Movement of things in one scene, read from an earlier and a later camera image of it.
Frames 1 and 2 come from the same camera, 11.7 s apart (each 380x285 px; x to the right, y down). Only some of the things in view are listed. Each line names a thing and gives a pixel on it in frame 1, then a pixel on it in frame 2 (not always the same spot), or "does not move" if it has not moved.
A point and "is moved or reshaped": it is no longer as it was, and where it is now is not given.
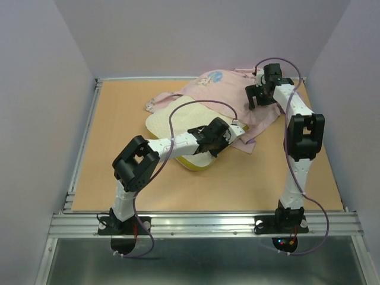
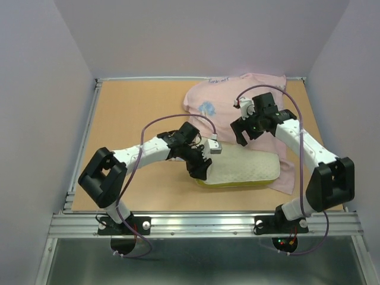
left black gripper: x=215 y=152 → x=198 y=169
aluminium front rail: x=204 y=225 does not move
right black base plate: x=267 y=224 does not move
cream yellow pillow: x=177 y=118 → x=241 y=167
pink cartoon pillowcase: x=225 y=91 is moved or reshaped
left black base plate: x=113 y=225 does not move
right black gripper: x=252 y=91 → x=239 y=125
